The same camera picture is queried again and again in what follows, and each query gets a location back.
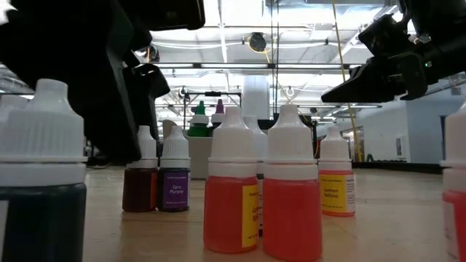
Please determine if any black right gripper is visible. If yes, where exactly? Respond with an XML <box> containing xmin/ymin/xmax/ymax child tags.
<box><xmin>322</xmin><ymin>14</ymin><xmax>429</xmax><ymax>103</ymax></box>

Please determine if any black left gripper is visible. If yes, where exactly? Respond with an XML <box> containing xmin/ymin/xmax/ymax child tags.
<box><xmin>65</xmin><ymin>0</ymin><xmax>207</xmax><ymax>135</ymax></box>

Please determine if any green-capped food colouring bottle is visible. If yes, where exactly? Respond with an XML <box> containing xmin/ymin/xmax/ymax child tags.
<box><xmin>187</xmin><ymin>100</ymin><xmax>211</xmax><ymax>138</ymax></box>

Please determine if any small teal food colouring bottle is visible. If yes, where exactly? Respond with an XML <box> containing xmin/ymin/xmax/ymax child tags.
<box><xmin>0</xmin><ymin>79</ymin><xmax>88</xmax><ymax>262</ymax></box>

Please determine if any purple-capped food colouring bottle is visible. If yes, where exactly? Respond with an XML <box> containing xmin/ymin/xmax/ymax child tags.
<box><xmin>210</xmin><ymin>98</ymin><xmax>226</xmax><ymax>128</ymax></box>

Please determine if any small brown food colouring bottle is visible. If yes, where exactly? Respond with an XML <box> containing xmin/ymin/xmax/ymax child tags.
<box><xmin>122</xmin><ymin>125</ymin><xmax>159</xmax><ymax>213</ymax></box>

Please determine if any grey plastic bin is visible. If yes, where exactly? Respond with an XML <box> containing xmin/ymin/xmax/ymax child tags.
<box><xmin>162</xmin><ymin>118</ymin><xmax>317</xmax><ymax>181</ymax></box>

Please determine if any small purple food colouring bottle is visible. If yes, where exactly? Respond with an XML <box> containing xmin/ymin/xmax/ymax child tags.
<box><xmin>157</xmin><ymin>125</ymin><xmax>191</xmax><ymax>213</ymax></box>

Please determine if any small white-capped food colouring bottle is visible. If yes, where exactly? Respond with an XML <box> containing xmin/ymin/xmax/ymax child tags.
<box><xmin>242</xmin><ymin>114</ymin><xmax>269</xmax><ymax>237</ymax></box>
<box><xmin>0</xmin><ymin>95</ymin><xmax>29</xmax><ymax>121</ymax></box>

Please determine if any lemon yellow dye bottle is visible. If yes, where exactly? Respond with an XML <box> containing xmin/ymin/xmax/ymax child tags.
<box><xmin>317</xmin><ymin>125</ymin><xmax>357</xmax><ymax>218</ymax></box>

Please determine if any small orange food colouring bottle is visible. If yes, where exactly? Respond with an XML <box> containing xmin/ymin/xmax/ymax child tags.
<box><xmin>439</xmin><ymin>101</ymin><xmax>466</xmax><ymax>261</ymax></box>
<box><xmin>261</xmin><ymin>104</ymin><xmax>324</xmax><ymax>262</ymax></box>
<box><xmin>202</xmin><ymin>106</ymin><xmax>261</xmax><ymax>255</ymax></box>

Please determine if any long overhead light bar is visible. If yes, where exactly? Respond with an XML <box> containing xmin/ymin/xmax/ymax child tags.
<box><xmin>152</xmin><ymin>62</ymin><xmax>365</xmax><ymax>71</ymax></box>

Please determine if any white pillar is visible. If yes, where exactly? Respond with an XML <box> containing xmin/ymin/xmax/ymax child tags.
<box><xmin>242</xmin><ymin>75</ymin><xmax>271</xmax><ymax>121</ymax></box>

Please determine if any yellow hanging cable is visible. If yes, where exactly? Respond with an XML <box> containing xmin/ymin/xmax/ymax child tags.
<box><xmin>331</xmin><ymin>0</ymin><xmax>363</xmax><ymax>163</ymax></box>

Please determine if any black aluminium table frame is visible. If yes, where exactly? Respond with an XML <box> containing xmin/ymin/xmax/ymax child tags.
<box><xmin>351</xmin><ymin>161</ymin><xmax>443</xmax><ymax>175</ymax></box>

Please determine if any black cord reel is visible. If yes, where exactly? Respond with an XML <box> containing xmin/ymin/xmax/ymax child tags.
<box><xmin>248</xmin><ymin>31</ymin><xmax>268</xmax><ymax>53</ymax></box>

